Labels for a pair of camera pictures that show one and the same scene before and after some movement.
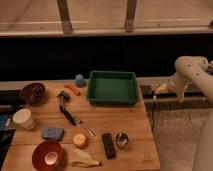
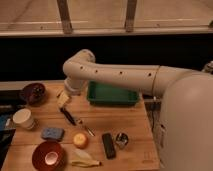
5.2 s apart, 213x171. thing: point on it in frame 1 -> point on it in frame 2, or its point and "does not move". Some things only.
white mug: [23, 118] does not move
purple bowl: [34, 93] does not move
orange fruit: [80, 140] does not move
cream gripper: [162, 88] -> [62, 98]
